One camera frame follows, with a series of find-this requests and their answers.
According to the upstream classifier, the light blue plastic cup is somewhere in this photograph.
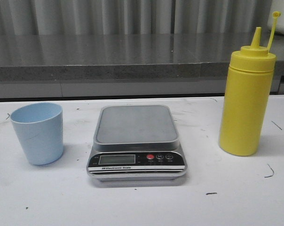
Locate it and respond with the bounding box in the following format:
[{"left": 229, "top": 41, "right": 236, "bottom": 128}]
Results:
[{"left": 10, "top": 103, "right": 63, "bottom": 165}]

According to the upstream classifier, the yellow squeeze bottle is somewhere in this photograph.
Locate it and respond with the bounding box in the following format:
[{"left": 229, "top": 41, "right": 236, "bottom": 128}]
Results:
[{"left": 219, "top": 11, "right": 281, "bottom": 156}]

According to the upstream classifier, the silver digital kitchen scale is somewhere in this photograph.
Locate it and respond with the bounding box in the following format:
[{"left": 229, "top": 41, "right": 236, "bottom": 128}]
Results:
[{"left": 86, "top": 105, "right": 188, "bottom": 182}]

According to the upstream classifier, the grey stone counter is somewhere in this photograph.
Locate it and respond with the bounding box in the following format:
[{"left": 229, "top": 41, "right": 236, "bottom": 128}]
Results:
[{"left": 0, "top": 32, "right": 284, "bottom": 99}]

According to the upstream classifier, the grey curtain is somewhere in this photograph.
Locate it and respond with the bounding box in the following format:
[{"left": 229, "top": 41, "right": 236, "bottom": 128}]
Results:
[{"left": 0, "top": 0, "right": 272, "bottom": 35}]

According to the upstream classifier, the white blender appliance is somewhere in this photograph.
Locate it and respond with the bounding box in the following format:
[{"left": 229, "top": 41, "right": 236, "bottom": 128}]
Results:
[{"left": 268, "top": 0, "right": 284, "bottom": 35}]

